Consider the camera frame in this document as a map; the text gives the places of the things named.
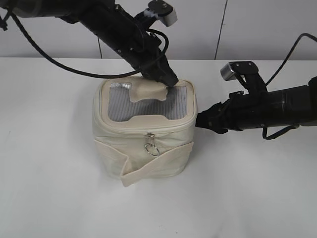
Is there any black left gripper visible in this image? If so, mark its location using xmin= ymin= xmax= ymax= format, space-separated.
xmin=98 ymin=14 xmax=179 ymax=87

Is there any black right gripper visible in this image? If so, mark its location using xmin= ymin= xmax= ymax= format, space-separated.
xmin=195 ymin=92 xmax=272 ymax=134

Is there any cream canvas zipper bag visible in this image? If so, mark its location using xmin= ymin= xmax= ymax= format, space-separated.
xmin=92 ymin=77 xmax=197 ymax=187

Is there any metal zipper pull ring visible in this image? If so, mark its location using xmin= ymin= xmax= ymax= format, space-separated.
xmin=144 ymin=132 xmax=159 ymax=157

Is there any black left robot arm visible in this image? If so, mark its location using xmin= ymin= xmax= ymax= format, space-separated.
xmin=0 ymin=0 xmax=178 ymax=87

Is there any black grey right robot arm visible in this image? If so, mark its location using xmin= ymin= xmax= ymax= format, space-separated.
xmin=195 ymin=78 xmax=317 ymax=139

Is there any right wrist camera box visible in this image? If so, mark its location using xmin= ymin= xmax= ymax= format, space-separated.
xmin=220 ymin=61 xmax=267 ymax=95

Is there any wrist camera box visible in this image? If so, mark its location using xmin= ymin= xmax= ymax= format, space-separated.
xmin=134 ymin=0 xmax=178 ymax=28
xmin=220 ymin=61 xmax=267 ymax=95

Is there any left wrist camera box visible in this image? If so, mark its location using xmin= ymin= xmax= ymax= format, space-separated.
xmin=134 ymin=0 xmax=178 ymax=28

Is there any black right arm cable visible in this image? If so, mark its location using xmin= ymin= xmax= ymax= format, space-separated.
xmin=261 ymin=33 xmax=317 ymax=139

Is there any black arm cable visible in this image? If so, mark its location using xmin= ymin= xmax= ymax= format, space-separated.
xmin=0 ymin=11 xmax=169 ymax=77
xmin=261 ymin=33 xmax=317 ymax=139

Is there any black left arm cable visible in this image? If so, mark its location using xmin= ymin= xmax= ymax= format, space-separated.
xmin=0 ymin=11 xmax=169 ymax=77

